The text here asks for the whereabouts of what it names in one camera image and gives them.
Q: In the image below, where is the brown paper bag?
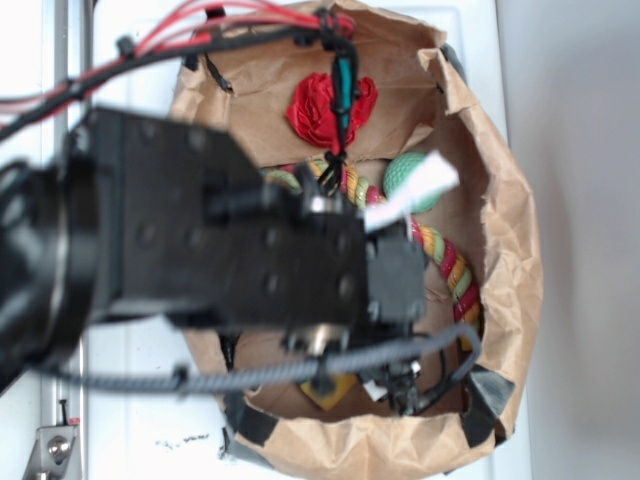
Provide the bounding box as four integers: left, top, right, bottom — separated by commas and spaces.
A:
170, 1, 543, 479

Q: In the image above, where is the metal corner bracket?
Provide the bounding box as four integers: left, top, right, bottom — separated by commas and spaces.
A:
22, 425, 83, 480

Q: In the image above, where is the red crumpled paper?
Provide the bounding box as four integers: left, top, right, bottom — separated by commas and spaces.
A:
286, 72, 378, 153

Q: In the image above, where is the white ribbon cable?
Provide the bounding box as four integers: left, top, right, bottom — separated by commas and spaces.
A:
363, 149, 460, 235

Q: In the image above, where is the red and black wire bundle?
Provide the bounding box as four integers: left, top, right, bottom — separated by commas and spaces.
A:
0, 0, 362, 196

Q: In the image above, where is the yellow green sponge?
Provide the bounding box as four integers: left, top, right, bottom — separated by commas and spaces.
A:
299, 374, 358, 411

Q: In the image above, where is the green dimpled ball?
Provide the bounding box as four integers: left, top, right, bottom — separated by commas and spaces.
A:
382, 152, 441, 214

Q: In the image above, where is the aluminium rail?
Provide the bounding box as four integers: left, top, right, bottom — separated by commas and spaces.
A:
40, 0, 91, 480

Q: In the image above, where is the multicolour twisted rope toy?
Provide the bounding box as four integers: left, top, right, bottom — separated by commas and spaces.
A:
259, 158, 483, 352

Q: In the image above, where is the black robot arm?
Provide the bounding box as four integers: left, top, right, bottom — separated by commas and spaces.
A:
1, 108, 426, 412

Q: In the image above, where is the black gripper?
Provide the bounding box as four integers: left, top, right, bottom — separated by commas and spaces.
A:
364, 225, 428, 415

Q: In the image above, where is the grey braided cable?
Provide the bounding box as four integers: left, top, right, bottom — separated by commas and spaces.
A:
29, 323, 484, 401

